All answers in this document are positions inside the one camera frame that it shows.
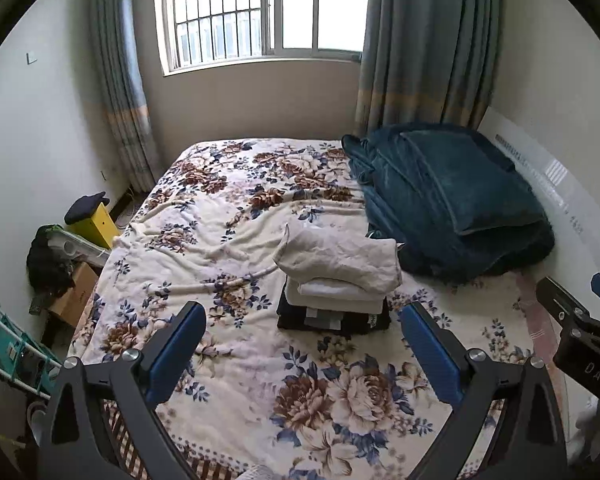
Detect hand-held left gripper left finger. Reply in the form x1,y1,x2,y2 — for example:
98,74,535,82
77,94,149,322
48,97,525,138
39,301,207,480

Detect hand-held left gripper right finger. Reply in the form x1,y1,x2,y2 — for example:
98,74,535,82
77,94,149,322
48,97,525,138
399,301,568,480

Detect beige long-sleeve shirt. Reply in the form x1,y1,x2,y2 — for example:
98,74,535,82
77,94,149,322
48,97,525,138
272,223,404,295

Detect black folded clothes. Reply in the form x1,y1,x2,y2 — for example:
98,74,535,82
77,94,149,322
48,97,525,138
276,280,392,337

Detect pink bed sheet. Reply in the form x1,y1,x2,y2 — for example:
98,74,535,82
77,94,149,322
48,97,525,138
511,269,567,362

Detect white headboard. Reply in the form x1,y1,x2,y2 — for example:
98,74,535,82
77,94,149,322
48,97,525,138
476,105,600,313

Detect white folded garment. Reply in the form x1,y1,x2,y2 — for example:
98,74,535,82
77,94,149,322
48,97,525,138
285,277,389,314

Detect brown cardboard box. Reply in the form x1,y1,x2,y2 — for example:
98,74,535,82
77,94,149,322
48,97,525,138
46,261,101,329

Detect white handheld appliance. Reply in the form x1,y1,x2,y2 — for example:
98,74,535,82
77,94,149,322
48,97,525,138
54,226,112,267

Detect teal pillow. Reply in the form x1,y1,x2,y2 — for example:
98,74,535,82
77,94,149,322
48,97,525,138
399,130,547,236

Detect yellow box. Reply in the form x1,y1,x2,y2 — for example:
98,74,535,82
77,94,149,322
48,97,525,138
67,203,121,250

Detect teal quilt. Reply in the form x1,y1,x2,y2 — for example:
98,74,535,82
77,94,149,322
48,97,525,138
341,122,556,286

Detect floral blanket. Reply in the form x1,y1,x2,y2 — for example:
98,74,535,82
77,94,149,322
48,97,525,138
67,138,537,480

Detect black bag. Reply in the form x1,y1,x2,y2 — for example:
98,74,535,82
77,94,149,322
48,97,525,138
26,225,77,297

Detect narrow blue-grey curtain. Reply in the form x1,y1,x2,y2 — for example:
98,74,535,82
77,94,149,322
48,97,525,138
88,0,161,194

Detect wide blue-grey curtain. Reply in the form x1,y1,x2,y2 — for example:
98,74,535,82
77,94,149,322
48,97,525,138
354,0,504,139

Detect barred window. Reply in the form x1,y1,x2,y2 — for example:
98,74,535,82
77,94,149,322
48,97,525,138
153,0,377,77

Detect teal wire rack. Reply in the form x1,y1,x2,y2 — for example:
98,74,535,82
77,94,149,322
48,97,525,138
0,294,64,402

